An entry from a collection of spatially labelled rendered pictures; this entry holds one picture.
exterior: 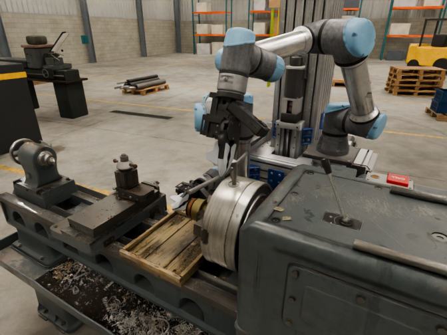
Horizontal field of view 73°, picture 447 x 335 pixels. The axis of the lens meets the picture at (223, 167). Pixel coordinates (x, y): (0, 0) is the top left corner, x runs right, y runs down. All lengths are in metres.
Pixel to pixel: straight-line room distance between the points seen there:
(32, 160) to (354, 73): 1.53
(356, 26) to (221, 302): 0.98
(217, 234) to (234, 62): 0.49
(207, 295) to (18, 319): 1.64
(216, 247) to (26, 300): 1.88
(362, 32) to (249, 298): 0.88
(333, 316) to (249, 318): 0.25
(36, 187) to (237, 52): 1.38
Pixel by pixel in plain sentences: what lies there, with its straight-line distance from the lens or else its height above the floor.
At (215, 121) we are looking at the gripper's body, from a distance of 0.75.
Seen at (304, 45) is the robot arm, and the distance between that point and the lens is 1.14.
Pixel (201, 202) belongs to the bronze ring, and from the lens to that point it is 1.10.
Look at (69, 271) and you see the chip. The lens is 1.82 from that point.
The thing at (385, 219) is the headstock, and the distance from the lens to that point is 0.87.
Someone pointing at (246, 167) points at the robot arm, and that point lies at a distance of 1.31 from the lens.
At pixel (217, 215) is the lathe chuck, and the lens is 0.93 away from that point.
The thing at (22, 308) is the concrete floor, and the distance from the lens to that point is 2.59.
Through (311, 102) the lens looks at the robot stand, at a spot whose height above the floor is 1.35.
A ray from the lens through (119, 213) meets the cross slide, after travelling 1.39.
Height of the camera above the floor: 1.69
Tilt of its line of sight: 25 degrees down
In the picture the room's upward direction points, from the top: straight up
